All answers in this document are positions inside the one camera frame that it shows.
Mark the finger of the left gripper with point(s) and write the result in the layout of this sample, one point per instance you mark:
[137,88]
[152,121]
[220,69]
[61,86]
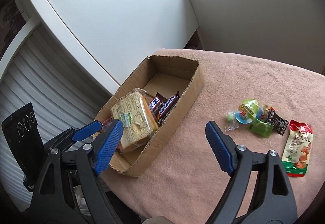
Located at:
[70,136]

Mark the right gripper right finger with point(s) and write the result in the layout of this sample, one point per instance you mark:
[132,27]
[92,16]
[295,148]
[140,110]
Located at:
[273,199]

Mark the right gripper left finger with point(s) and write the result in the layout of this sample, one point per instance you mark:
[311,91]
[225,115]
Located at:
[68,189]

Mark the sliced bread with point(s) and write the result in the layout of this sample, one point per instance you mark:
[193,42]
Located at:
[139,124]

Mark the Snickers bar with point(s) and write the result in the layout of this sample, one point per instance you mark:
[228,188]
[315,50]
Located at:
[157,103]
[166,108]

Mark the dark bun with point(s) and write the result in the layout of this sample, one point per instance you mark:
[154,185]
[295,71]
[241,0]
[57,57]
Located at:
[113,130]

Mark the green red jerky pouch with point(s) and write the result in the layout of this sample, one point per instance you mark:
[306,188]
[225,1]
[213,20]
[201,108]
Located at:
[297,151]

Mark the small green candy packet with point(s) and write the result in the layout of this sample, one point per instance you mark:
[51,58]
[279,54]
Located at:
[261,128]

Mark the black printed candy packet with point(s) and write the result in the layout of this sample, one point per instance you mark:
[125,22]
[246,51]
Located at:
[279,124]

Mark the orange green snack packet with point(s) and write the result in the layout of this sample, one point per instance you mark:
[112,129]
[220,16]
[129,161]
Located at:
[263,113]

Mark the green jelly cup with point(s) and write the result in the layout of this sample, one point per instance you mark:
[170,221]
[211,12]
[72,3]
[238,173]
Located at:
[247,111]

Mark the open cardboard box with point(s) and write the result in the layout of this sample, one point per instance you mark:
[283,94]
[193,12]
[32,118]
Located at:
[166,75]

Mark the white cabinet panel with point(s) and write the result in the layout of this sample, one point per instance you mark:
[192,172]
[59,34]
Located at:
[109,38]

